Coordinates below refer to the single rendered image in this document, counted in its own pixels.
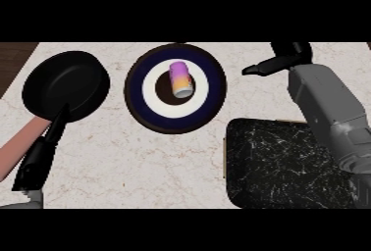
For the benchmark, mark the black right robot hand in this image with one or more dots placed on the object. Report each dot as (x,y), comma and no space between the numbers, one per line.
(284,59)

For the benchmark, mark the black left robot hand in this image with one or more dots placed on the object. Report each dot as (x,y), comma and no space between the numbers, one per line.
(38,157)

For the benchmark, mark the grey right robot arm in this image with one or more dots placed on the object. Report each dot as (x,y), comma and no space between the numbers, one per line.
(332,114)

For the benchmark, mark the purple and orange can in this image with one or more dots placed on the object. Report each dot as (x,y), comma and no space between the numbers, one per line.
(180,79)

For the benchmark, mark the dark blue and white plate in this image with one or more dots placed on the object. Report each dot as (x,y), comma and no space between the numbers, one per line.
(176,88)

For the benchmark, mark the black marbled tray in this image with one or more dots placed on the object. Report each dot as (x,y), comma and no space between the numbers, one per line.
(284,166)

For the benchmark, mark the black frying pan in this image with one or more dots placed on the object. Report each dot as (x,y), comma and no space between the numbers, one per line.
(65,85)

